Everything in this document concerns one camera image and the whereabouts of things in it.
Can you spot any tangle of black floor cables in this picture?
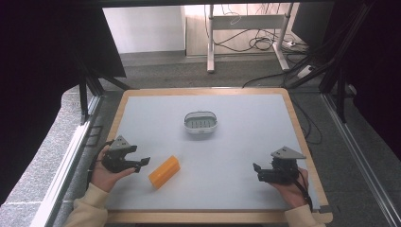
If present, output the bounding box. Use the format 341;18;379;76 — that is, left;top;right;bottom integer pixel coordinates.
216;27;311;54

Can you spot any white desk frame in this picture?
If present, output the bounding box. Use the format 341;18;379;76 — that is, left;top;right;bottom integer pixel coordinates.
205;3;295;74

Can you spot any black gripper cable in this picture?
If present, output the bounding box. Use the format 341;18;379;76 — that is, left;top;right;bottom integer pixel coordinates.
294;169;314;213
86;139;115;191

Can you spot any black curtain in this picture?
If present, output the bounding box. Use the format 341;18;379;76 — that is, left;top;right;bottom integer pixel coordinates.
327;0;401;162
0;0;127;206

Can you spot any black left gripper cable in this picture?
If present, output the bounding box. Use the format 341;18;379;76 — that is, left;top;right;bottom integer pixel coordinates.
86;139;115;191

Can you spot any aluminium rail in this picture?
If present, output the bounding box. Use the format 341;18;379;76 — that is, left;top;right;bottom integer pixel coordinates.
29;94;103;227
321;93;401;227

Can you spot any white power strip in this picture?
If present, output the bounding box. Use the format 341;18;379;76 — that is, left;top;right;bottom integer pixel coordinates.
296;64;317;79

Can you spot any black metal stand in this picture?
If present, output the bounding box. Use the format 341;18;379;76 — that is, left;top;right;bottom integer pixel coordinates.
74;53;131;126
283;0;377;125

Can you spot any thin black floor cable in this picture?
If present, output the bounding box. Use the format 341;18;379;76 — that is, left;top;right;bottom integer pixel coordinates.
291;94;323;147

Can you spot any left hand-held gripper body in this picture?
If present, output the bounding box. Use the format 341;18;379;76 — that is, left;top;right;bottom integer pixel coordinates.
101;135;140;174

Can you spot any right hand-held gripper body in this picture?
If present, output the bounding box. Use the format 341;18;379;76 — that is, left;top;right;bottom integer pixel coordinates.
258;146;307;185

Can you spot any person's left hand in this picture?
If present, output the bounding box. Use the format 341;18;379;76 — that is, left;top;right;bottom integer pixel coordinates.
90;145;136;194

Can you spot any grey soap dish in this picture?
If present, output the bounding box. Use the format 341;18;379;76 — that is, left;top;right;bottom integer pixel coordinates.
183;110;218;135

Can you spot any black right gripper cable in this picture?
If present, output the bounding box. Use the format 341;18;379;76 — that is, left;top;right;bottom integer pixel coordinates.
294;169;314;213

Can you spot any person's right hand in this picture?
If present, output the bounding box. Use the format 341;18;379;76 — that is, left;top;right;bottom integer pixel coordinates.
269;166;310;210

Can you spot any orange soap bar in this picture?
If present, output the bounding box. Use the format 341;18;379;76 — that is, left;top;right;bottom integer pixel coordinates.
148;154;182;190

